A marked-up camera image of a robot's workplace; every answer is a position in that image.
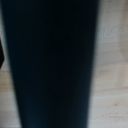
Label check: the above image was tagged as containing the dark blue book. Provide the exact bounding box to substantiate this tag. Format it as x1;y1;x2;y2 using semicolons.
0;0;102;128

